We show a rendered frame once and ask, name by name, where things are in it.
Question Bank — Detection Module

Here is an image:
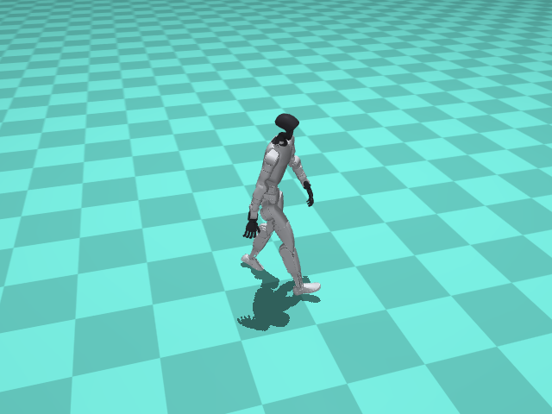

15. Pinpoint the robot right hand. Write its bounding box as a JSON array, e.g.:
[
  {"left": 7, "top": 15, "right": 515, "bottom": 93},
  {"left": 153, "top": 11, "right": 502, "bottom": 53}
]
[{"left": 243, "top": 211, "right": 260, "bottom": 239}]

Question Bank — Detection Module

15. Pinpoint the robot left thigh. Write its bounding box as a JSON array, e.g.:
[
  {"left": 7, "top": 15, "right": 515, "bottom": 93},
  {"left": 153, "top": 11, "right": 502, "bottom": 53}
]
[{"left": 257, "top": 191, "right": 284, "bottom": 238}]

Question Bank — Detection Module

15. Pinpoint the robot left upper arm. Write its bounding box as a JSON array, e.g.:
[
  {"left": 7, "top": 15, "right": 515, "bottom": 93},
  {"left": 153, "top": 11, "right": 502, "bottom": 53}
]
[{"left": 288, "top": 135, "right": 300, "bottom": 168}]

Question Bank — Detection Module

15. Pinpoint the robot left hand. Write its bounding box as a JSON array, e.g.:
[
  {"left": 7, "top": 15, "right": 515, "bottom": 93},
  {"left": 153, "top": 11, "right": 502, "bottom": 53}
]
[{"left": 303, "top": 181, "right": 314, "bottom": 207}]

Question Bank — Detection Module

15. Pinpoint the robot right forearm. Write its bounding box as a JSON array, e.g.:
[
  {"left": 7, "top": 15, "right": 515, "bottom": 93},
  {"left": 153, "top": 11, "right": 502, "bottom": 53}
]
[{"left": 249, "top": 184, "right": 267, "bottom": 219}]

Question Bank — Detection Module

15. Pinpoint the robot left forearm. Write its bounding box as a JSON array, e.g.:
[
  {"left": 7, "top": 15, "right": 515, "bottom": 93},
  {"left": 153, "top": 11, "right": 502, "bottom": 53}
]
[{"left": 292, "top": 161, "right": 310, "bottom": 186}]

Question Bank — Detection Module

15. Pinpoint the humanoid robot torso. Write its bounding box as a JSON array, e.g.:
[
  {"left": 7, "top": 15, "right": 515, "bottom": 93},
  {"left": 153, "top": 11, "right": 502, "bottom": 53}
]
[{"left": 260, "top": 135, "right": 292, "bottom": 206}]

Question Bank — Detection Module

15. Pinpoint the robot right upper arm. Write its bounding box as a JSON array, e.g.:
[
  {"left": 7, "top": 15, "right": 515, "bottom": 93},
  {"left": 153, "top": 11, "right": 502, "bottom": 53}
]
[{"left": 256, "top": 149, "right": 279, "bottom": 193}]

